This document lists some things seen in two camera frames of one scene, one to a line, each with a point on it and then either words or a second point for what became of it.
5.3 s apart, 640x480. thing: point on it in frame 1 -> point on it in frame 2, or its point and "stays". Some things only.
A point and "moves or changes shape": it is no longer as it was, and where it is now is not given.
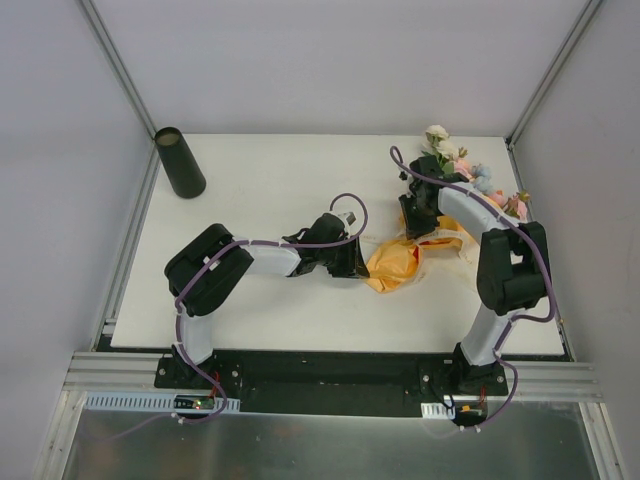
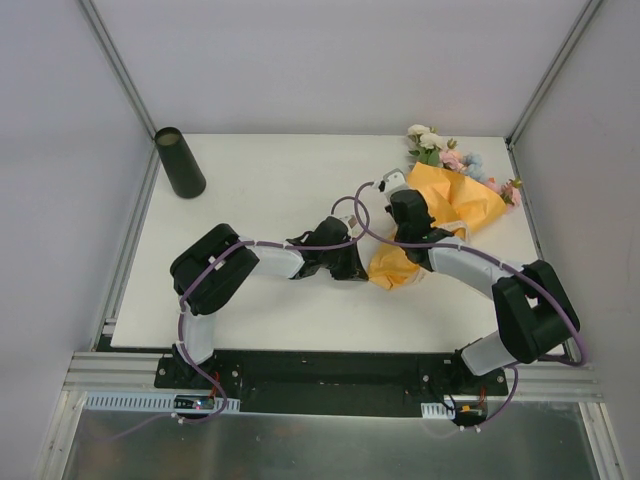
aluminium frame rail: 117,372 stays
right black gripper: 413,217 -> 400,201
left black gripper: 351,259 stays
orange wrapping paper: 397,263 moves or changes shape
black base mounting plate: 338,383 stays
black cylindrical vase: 185,175 stays
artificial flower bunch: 450,158 moves or changes shape
